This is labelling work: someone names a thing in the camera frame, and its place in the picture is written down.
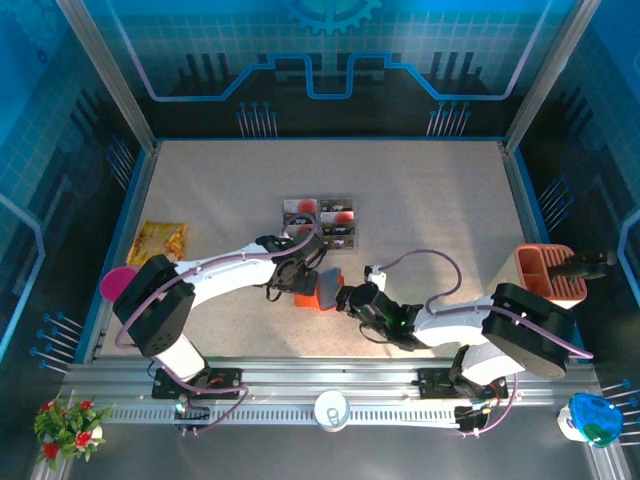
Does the orange card holder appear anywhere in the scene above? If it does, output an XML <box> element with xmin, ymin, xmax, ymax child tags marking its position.
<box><xmin>293</xmin><ymin>268</ymin><xmax>347</xmax><ymax>314</ymax></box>

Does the group of red-black packets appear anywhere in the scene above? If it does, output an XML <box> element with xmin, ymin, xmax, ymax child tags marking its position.
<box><xmin>281</xmin><ymin>196</ymin><xmax>362</xmax><ymax>252</ymax></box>

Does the yellow snack bag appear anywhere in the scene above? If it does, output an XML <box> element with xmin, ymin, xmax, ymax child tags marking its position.
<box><xmin>125</xmin><ymin>220</ymin><xmax>190</xmax><ymax>266</ymax></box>

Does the blue table edge strip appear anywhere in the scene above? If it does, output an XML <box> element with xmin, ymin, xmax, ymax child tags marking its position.
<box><xmin>154</xmin><ymin>135</ymin><xmax>506</xmax><ymax>143</ymax></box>
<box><xmin>509</xmin><ymin>141</ymin><xmax>591</xmax><ymax>365</ymax></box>
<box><xmin>73</xmin><ymin>141</ymin><xmax>160</xmax><ymax>364</ymax></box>

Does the orange and white utensil rack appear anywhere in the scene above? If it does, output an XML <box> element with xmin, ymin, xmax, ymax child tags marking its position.
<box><xmin>499</xmin><ymin>243</ymin><xmax>589</xmax><ymax>312</ymax></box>

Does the magenta round disc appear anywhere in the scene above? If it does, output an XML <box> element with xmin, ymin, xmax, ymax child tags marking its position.
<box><xmin>98</xmin><ymin>266</ymin><xmax>139</xmax><ymax>304</ymax></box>

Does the potted plant with red flowers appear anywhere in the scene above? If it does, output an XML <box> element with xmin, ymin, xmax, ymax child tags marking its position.
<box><xmin>32</xmin><ymin>394</ymin><xmax>114</xmax><ymax>471</ymax></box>

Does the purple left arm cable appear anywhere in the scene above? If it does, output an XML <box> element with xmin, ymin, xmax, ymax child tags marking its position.
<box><xmin>113</xmin><ymin>214</ymin><xmax>320</xmax><ymax>437</ymax></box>

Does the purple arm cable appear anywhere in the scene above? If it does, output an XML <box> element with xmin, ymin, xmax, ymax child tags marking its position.
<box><xmin>113</xmin><ymin>214</ymin><xmax>320</xmax><ymax>437</ymax></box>
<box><xmin>382</xmin><ymin>248</ymin><xmax>595</xmax><ymax>439</ymax></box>

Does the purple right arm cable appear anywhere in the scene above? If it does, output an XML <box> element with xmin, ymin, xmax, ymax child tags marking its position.
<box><xmin>382</xmin><ymin>248</ymin><xmax>595</xmax><ymax>439</ymax></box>

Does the aluminium mounting rail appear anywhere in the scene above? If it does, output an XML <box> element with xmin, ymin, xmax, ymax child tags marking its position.
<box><xmin>59</xmin><ymin>355</ymin><xmax>604</xmax><ymax>404</ymax></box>

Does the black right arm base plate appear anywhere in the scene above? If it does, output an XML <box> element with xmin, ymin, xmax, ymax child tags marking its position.
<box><xmin>417</xmin><ymin>367</ymin><xmax>509</xmax><ymax>401</ymax></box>

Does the grey slotted cable duct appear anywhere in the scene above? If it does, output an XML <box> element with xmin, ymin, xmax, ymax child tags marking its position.
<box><xmin>107</xmin><ymin>405</ymin><xmax>464</xmax><ymax>427</ymax></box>

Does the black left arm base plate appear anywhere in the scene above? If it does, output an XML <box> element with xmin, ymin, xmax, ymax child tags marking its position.
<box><xmin>151</xmin><ymin>367</ymin><xmax>245</xmax><ymax>401</ymax></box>

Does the black handled tool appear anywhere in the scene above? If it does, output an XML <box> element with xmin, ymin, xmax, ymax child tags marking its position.
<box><xmin>549</xmin><ymin>248</ymin><xmax>619</xmax><ymax>282</ymax></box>

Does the aluminium frame post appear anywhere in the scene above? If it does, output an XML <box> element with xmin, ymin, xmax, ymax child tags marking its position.
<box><xmin>53</xmin><ymin>0</ymin><xmax>160</xmax><ymax>154</ymax></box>
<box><xmin>502</xmin><ymin>0</ymin><xmax>604</xmax><ymax>154</ymax></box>

